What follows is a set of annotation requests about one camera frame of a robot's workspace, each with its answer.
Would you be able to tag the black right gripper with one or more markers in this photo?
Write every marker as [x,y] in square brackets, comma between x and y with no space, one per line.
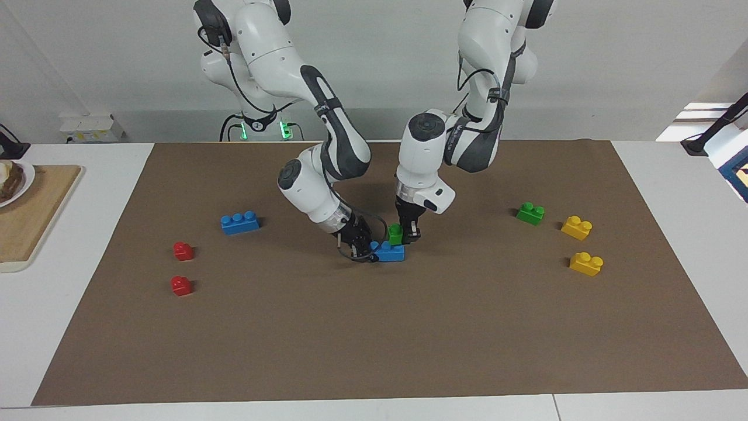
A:
[353,231]

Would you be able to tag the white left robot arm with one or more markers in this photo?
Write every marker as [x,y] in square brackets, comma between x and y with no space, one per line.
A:
[421,152]

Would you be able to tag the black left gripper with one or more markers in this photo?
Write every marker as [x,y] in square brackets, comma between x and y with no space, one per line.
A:
[406,210]

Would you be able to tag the white plate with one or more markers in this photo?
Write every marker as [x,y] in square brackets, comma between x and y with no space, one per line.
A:
[26,181]

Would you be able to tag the red one-stud toy brick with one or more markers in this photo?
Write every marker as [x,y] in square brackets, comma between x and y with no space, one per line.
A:
[181,286]
[183,252]

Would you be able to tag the green two-stud toy brick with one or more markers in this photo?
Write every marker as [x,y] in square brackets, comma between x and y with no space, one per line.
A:
[530,214]
[395,234]

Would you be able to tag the white power strip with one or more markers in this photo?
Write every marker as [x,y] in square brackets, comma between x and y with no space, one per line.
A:
[90,127]

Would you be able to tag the yellow two-stud toy brick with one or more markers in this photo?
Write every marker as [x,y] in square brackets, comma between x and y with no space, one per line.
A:
[586,264]
[576,228]

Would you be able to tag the white and blue device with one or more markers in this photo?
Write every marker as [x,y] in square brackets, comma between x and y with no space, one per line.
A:
[730,153]

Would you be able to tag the brown food on plate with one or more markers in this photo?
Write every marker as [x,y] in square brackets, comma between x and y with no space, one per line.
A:
[9,181]

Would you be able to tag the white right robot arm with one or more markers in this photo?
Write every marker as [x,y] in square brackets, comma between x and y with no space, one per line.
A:
[339,134]

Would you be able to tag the brown paper table mat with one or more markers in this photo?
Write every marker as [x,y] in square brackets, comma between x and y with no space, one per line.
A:
[380,327]

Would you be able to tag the wooden cutting board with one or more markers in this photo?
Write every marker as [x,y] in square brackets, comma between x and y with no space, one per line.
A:
[35,222]

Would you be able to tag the blue three-stud toy brick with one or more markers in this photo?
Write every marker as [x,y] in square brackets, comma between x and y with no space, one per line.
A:
[239,224]
[391,253]

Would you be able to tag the black clamp mount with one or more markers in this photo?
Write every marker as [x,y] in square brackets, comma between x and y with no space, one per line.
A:
[14,151]

